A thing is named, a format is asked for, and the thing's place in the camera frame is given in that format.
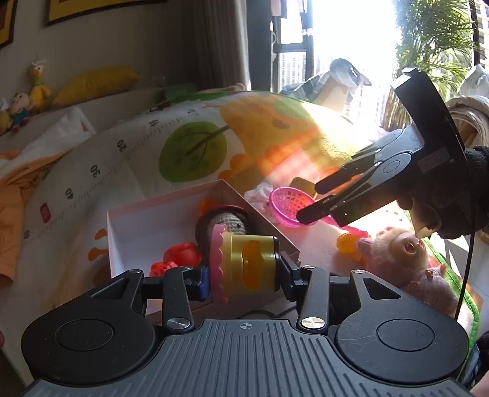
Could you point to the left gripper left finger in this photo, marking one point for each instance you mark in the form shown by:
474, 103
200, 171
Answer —
176, 289

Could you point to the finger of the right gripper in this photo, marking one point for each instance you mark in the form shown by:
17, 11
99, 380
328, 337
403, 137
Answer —
373, 190
370, 157

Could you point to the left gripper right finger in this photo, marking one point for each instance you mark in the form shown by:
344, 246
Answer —
319, 296

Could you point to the yellow pink toy drum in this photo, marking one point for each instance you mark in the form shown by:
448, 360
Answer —
241, 264

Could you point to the pink plush monster doll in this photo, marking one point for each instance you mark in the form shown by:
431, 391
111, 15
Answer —
401, 259

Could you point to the pink plastic toy strainer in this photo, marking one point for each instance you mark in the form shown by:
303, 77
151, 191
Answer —
285, 202

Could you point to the black gloved right hand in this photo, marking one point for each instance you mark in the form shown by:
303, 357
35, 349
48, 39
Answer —
448, 206

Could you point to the red plastic toy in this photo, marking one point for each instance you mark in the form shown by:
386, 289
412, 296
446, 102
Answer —
185, 254

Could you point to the yellow spiky ball toy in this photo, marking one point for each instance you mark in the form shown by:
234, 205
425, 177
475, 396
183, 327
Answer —
346, 243

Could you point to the pink cardboard box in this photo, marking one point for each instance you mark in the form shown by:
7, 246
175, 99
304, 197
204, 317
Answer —
139, 233

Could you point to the beige chair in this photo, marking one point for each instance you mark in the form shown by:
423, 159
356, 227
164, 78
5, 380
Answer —
333, 89

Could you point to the grey crochet doll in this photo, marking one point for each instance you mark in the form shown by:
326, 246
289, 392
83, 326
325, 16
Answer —
234, 218

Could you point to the cream yellow toy block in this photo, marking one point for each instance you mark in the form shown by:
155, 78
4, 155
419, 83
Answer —
306, 186

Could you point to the white frilly doll cloth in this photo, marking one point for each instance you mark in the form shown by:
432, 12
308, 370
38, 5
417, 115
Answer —
259, 199

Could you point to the colourful cartoon play mat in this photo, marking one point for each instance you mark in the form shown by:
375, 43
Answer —
241, 138

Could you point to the orange garment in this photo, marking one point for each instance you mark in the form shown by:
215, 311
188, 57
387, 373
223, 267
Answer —
17, 186

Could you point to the white fleece blanket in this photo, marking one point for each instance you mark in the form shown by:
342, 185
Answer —
71, 130

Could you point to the curtain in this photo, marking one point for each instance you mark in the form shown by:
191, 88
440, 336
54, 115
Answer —
221, 35

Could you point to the yellow pillow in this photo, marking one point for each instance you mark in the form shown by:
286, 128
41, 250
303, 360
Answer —
95, 84

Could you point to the yellow duck plush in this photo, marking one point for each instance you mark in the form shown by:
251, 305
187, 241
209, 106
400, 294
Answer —
39, 93

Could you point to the small boy doll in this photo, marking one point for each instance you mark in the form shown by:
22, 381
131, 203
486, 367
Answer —
20, 110

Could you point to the framed wall picture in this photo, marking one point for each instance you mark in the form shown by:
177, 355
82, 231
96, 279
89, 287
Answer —
8, 10
64, 10

